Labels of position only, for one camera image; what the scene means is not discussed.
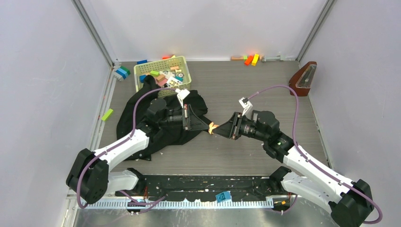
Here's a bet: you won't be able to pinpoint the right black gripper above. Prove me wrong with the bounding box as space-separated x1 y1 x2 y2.
213 111 268 142

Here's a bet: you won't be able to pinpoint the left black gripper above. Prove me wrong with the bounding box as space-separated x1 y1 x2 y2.
158 105 209 131

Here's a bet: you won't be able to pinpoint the orange maple leaf brooch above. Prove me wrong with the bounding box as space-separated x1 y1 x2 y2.
208 122 218 135

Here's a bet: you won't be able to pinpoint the black button shirt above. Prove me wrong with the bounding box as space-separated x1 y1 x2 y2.
116 75 200 161

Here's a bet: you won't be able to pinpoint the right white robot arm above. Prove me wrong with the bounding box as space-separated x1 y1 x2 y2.
212 111 374 227

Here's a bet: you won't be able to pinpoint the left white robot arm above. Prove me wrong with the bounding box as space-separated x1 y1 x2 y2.
66 98 209 204

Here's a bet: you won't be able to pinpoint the toy blocks in basket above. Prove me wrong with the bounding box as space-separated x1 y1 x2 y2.
135 65 186 86

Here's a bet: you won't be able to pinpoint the pale green plastic basket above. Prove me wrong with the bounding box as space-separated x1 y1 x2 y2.
133 56 192 92

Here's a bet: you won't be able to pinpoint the blue toy brick front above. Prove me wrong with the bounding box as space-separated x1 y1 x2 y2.
215 191 232 203

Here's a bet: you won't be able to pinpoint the tan wooden block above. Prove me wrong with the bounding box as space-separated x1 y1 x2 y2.
231 56 244 61

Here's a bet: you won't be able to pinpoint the brown wooden metronome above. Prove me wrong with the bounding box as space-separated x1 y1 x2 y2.
288 61 317 97

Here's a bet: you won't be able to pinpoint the lime green block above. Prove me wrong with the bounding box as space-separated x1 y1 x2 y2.
101 108 114 122

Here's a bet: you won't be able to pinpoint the stacked blue green bricks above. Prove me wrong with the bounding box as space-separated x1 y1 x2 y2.
113 66 131 81

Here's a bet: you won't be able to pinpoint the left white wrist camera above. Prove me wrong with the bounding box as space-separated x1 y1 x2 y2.
175 88 190 108

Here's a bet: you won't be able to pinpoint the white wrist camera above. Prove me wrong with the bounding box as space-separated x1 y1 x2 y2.
175 88 190 108
238 97 253 116

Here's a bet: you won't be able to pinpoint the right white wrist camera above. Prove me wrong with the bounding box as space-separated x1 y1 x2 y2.
238 97 253 116

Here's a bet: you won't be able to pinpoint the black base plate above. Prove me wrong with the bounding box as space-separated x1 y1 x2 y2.
126 175 295 202

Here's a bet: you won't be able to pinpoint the orange block at wall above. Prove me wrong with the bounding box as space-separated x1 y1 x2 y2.
244 55 253 66

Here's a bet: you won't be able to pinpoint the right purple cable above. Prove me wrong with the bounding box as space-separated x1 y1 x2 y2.
245 84 384 225

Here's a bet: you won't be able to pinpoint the yellow block at wall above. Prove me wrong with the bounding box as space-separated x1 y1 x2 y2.
251 54 260 66

